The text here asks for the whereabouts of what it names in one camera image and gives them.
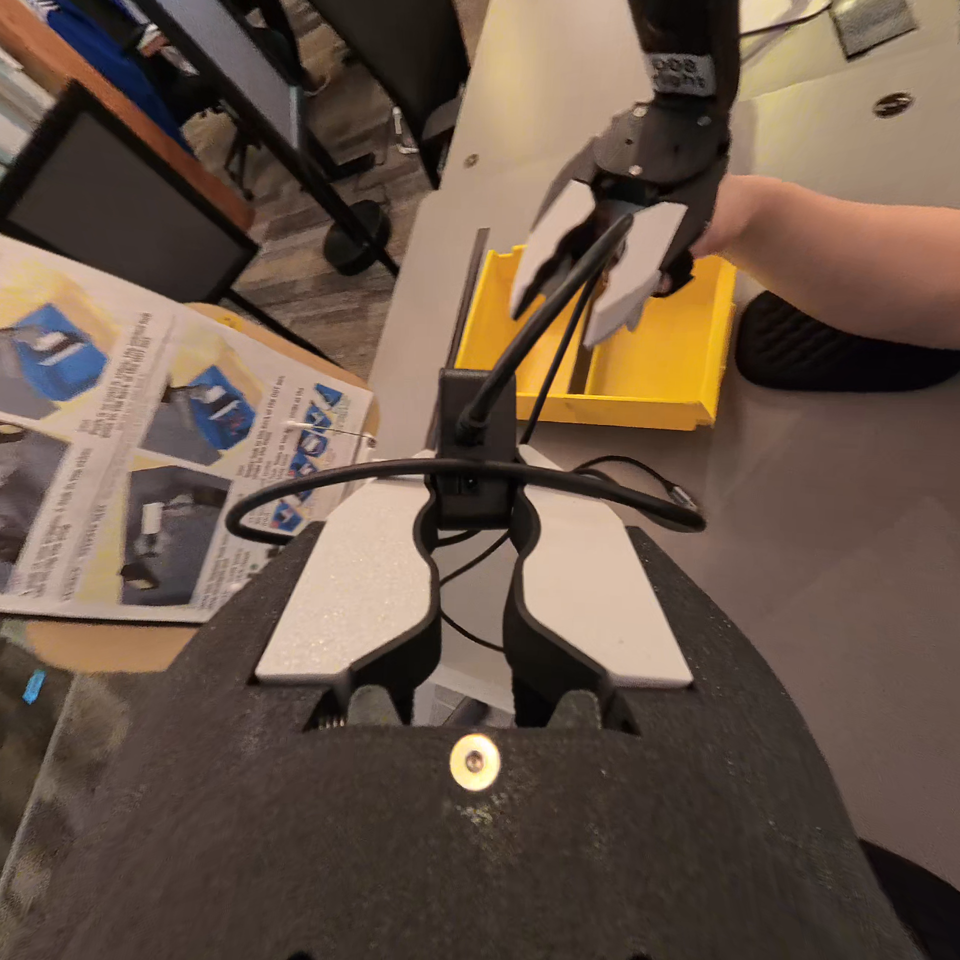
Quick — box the black mesh wrist pad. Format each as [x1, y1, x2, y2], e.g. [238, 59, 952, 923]
[735, 291, 960, 393]

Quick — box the blue plug black usb cable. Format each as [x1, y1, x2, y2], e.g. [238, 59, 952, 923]
[455, 213, 637, 451]

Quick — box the yellow plastic bin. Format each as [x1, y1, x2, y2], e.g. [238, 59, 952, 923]
[452, 246, 738, 434]

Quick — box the printed instruction sheet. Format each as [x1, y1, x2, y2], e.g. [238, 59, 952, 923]
[0, 236, 376, 625]

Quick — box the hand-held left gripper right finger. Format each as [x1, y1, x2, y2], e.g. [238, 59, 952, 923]
[502, 444, 696, 690]

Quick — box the dark flat desk plate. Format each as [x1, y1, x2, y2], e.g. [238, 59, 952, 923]
[828, 0, 921, 60]

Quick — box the black office chair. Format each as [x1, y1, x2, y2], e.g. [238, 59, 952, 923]
[309, 0, 472, 190]

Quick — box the short black usb hub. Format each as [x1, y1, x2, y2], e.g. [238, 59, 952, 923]
[436, 366, 520, 532]

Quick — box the brown wooden desk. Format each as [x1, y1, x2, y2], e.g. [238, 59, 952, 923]
[0, 0, 256, 234]

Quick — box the blue jacket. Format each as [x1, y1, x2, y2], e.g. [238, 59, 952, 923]
[45, 0, 198, 155]

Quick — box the person's right hand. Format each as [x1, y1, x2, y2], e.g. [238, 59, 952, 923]
[691, 174, 790, 265]

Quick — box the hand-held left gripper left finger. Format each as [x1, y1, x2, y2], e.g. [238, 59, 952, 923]
[253, 450, 444, 687]

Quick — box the wooden sheet board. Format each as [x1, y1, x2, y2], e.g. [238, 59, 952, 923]
[22, 300, 382, 674]

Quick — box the black computer monitor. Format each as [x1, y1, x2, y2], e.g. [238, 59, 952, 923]
[0, 78, 261, 306]

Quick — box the wire sheet clip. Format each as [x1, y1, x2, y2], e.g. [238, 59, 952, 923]
[281, 418, 378, 449]

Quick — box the person's right forearm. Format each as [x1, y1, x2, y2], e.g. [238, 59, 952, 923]
[780, 180, 960, 351]

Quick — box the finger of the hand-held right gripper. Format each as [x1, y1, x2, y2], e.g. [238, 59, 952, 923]
[510, 177, 599, 321]
[581, 199, 691, 350]

